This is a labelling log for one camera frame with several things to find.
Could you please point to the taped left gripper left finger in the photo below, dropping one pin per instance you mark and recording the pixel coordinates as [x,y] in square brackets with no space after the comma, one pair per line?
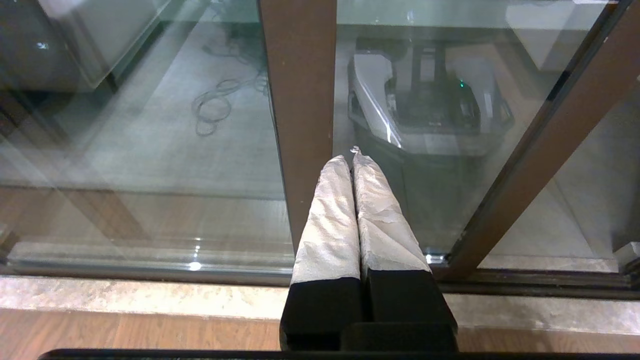
[330,240]

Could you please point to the brown framed sliding glass door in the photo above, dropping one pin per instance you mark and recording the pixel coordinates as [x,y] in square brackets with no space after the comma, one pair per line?
[550,140]

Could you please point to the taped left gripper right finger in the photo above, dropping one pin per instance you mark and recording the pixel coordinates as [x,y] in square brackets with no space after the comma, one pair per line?
[390,240]

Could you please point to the brown framed fixed glass panel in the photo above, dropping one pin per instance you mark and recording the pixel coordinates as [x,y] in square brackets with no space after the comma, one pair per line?
[300,125]

